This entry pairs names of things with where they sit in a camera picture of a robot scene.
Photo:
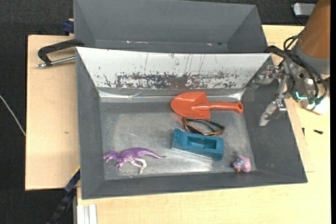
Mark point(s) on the grey metal bin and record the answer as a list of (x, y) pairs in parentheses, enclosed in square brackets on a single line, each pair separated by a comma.
[(147, 118)]

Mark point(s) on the teal hollow block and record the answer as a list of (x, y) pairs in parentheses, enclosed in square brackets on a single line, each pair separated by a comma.
[(181, 141)]

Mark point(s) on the orange toy shovel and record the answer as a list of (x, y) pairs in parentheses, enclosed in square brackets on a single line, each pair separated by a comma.
[(191, 105)]

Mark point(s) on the pink toy bird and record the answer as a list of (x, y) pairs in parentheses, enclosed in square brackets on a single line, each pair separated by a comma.
[(244, 164)]

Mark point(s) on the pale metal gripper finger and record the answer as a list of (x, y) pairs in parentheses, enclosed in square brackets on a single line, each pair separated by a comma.
[(273, 110), (267, 76)]

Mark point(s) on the purple toy dinosaur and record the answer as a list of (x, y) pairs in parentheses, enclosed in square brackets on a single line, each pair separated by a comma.
[(130, 154)]

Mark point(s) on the small black screw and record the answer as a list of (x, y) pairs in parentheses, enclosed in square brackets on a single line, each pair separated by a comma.
[(318, 132)]

